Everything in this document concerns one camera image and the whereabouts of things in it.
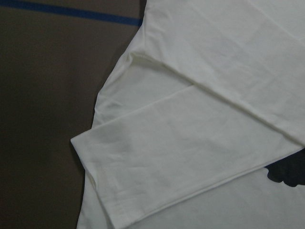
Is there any cream long-sleeve printed shirt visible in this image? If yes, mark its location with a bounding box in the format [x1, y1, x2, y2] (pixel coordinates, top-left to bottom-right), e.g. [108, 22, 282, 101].
[71, 0, 305, 229]

